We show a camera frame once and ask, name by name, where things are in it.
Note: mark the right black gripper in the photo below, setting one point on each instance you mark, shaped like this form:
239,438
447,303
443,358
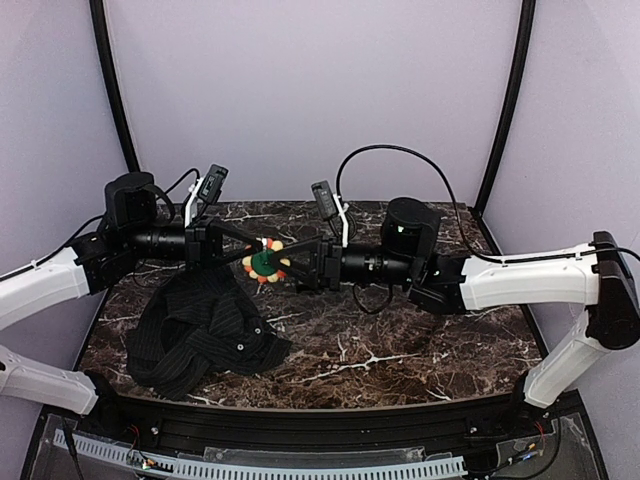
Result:
330,264

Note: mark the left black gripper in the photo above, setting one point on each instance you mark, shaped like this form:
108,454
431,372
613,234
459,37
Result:
201,243

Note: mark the flower brooch green orange yellow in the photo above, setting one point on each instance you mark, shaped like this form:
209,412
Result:
258,266

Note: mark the black pinstriped shirt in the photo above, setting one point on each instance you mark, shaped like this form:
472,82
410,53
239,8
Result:
200,321

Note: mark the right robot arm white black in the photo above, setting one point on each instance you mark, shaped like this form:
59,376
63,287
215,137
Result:
594,275

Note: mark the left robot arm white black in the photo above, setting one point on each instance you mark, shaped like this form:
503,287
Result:
130,231

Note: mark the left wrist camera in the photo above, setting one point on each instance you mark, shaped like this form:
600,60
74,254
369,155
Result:
203,193

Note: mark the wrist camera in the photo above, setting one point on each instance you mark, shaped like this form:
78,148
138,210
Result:
203,193
330,208

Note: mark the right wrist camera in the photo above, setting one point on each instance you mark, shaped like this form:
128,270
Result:
330,208

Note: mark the white slotted cable duct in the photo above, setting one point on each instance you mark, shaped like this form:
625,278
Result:
221,463

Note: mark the left black frame post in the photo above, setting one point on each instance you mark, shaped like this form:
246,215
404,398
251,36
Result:
111,84

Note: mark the black frame post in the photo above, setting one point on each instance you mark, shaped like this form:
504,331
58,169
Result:
111,84
510,100

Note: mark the right black frame post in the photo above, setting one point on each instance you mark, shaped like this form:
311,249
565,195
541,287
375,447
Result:
510,100

